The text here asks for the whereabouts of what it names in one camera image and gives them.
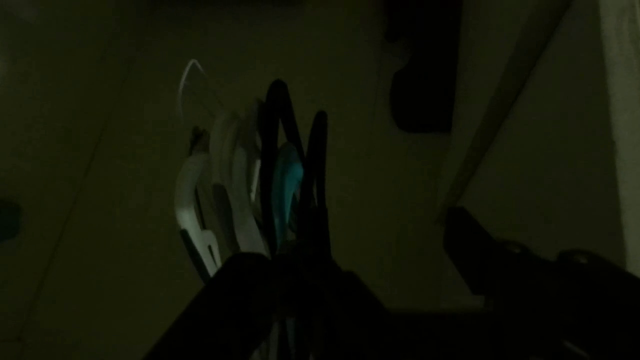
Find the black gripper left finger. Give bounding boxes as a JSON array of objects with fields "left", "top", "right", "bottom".
[{"left": 139, "top": 249, "right": 392, "bottom": 360}]

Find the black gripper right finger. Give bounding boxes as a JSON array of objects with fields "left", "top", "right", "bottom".
[{"left": 440, "top": 203, "right": 640, "bottom": 360}]

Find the dark hanging object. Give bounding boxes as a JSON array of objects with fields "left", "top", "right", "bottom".
[{"left": 381, "top": 0, "right": 464, "bottom": 135}]

